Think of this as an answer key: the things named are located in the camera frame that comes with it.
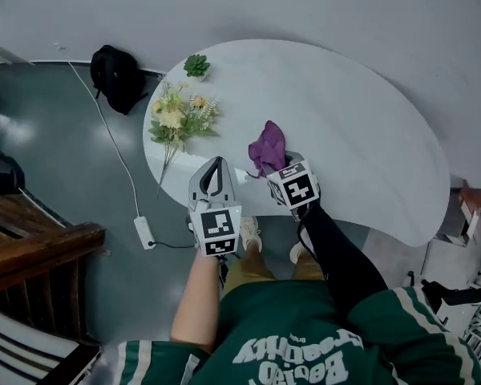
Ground person's right forearm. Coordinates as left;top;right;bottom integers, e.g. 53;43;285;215
298;202;389;317

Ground person's right shoe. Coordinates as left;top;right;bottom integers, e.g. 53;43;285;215
289;242;306;265

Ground purple cloth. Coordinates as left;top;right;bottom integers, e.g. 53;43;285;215
247;120;288;180

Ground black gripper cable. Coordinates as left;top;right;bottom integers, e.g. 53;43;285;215
216;254;230;293
296;210;318;257

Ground white power strip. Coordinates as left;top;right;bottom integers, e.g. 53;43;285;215
133;215;158;251

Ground small potted succulent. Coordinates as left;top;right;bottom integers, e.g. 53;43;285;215
183;54;213;83

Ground white power cord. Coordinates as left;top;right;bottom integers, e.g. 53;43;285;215
67;59;142;220

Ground cardboard box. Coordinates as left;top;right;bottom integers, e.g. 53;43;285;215
439;178;481;249

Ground person's left shoe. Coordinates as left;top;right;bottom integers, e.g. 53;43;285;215
239;215;263;254

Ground white oval table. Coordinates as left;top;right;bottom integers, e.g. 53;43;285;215
143;39;451;248

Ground black backpack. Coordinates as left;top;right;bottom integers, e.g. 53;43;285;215
90;44;150;117

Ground person's yellow trousers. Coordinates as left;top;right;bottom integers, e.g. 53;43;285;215
224;246;326;293

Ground artificial flower bouquet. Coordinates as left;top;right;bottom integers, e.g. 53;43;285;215
148;79;222;199

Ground black floor bag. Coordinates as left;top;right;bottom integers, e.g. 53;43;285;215
0;154;26;196

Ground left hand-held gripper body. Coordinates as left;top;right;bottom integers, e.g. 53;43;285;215
185;200;243;259

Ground wooden chair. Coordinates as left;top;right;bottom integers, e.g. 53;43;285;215
0;192;107;341

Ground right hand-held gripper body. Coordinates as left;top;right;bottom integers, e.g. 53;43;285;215
265;158;321;221

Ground person's green jersey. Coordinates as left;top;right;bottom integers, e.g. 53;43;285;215
118;281;481;385

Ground person's left forearm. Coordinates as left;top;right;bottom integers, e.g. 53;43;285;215
170;252;224;355

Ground person's shoe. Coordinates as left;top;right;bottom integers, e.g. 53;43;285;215
289;242;306;265
239;215;263;254

